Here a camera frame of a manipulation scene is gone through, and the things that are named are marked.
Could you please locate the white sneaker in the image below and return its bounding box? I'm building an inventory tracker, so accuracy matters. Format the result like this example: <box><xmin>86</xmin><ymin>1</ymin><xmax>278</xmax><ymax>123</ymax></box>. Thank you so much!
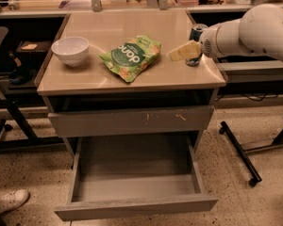
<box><xmin>0</xmin><ymin>189</ymin><xmax>30</xmax><ymax>215</ymax></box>

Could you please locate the blue silver redbull can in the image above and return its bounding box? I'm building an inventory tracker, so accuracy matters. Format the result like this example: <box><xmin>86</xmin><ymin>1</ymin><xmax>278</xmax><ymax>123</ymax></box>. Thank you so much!
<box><xmin>186</xmin><ymin>24</ymin><xmax>208</xmax><ymax>67</ymax></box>

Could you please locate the black wheeled stand base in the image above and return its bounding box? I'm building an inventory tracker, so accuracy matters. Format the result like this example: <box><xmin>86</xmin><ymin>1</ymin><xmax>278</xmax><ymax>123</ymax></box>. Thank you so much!
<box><xmin>219</xmin><ymin>121</ymin><xmax>283</xmax><ymax>187</ymax></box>

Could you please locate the grey drawer cabinet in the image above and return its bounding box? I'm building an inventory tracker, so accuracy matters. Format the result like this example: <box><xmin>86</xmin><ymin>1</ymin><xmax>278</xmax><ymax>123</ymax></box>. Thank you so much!
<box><xmin>38</xmin><ymin>9</ymin><xmax>225</xmax><ymax>148</ymax></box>

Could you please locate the grey top drawer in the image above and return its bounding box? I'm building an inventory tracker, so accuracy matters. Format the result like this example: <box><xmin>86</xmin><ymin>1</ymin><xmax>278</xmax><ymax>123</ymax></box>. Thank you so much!
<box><xmin>48</xmin><ymin>105</ymin><xmax>214</xmax><ymax>137</ymax></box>

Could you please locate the green snack chip bag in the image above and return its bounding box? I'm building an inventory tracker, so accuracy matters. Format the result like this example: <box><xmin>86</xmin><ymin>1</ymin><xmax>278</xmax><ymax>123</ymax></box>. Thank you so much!
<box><xmin>99</xmin><ymin>35</ymin><xmax>161</xmax><ymax>83</ymax></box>

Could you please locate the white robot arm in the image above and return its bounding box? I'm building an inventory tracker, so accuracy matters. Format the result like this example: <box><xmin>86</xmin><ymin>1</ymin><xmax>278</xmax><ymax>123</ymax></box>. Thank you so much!
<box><xmin>168</xmin><ymin>4</ymin><xmax>283</xmax><ymax>62</ymax></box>

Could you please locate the open middle drawer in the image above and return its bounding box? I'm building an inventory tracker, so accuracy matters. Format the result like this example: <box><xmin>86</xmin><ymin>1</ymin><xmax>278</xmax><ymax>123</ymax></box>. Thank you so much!
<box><xmin>55</xmin><ymin>133</ymin><xmax>218</xmax><ymax>221</ymax></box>

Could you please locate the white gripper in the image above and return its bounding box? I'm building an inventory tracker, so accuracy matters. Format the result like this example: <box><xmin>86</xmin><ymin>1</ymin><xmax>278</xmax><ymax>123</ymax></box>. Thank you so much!
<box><xmin>168</xmin><ymin>19</ymin><xmax>242</xmax><ymax>61</ymax></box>

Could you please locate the white ceramic bowl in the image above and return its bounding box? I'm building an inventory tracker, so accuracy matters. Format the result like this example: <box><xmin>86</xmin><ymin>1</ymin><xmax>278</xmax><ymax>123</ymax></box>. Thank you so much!
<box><xmin>51</xmin><ymin>37</ymin><xmax>90</xmax><ymax>67</ymax></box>

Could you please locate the black chair frame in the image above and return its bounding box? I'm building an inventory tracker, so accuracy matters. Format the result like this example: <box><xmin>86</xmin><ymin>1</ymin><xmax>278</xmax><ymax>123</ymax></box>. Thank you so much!
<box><xmin>0</xmin><ymin>26</ymin><xmax>65</xmax><ymax>171</ymax></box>

